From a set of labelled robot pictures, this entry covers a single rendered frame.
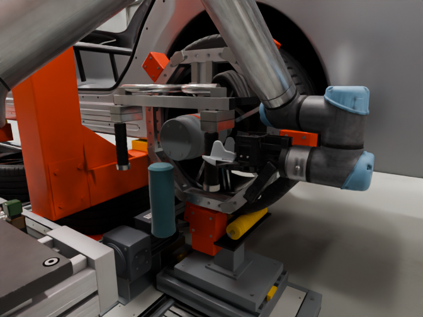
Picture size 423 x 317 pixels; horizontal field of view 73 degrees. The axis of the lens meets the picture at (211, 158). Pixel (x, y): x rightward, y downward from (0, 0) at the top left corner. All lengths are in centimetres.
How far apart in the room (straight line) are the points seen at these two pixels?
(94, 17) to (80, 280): 33
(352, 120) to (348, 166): 8
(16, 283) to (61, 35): 24
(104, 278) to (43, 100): 78
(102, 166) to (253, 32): 93
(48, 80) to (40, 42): 92
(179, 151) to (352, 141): 49
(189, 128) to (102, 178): 58
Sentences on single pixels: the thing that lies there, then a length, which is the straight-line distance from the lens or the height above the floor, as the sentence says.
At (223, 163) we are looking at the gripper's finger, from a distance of 65.
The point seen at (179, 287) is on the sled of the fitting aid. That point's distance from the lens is 136.
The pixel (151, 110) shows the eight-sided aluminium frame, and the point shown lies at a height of 92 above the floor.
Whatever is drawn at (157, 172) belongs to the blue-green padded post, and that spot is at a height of 73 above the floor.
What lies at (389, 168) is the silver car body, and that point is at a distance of 103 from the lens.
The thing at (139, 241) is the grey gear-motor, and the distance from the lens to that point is 123.
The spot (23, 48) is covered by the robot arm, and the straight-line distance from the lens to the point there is 22.
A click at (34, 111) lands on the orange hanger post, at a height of 92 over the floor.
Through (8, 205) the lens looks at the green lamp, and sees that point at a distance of 106.
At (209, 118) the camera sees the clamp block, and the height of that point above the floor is 93.
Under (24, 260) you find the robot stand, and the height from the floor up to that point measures 82.
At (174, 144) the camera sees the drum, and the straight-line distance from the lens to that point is 86.
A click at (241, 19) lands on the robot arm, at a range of 51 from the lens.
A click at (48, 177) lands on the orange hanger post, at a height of 69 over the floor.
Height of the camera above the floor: 101
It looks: 14 degrees down
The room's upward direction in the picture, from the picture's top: straight up
